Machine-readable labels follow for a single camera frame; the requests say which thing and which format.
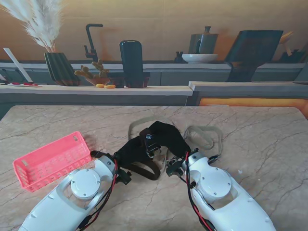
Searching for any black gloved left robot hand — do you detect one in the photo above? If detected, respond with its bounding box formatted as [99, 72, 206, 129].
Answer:
[114, 134, 152, 168]

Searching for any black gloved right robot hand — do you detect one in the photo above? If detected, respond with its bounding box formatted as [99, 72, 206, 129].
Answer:
[144, 121, 193, 157]

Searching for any dark brown braided belt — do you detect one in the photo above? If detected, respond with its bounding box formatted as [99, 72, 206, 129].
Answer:
[128, 128, 162, 181]

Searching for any tan braided belt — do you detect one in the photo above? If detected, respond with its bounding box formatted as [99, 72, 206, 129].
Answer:
[128, 116, 180, 169]

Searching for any pink plastic storage basket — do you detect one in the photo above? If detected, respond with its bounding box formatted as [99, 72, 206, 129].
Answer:
[13, 131, 92, 193]

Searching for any printed kitchen scene backdrop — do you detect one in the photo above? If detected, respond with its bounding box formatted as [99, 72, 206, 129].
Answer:
[0, 0, 308, 106]

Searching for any red black left arm cable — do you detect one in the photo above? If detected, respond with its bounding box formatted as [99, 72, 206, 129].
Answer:
[74, 157, 120, 231]

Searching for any red black arm cable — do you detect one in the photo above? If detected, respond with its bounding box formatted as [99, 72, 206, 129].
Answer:
[184, 151, 217, 231]
[74, 157, 120, 231]

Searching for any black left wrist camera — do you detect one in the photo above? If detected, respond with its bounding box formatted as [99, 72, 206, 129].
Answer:
[116, 168, 132, 186]

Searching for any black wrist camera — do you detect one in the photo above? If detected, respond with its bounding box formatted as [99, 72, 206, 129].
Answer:
[166, 160, 183, 178]
[116, 168, 132, 186]

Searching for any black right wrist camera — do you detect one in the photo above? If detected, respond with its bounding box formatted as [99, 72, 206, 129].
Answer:
[166, 160, 183, 178]

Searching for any red black right arm cable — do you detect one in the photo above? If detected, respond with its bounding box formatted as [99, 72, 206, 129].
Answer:
[184, 151, 217, 231]

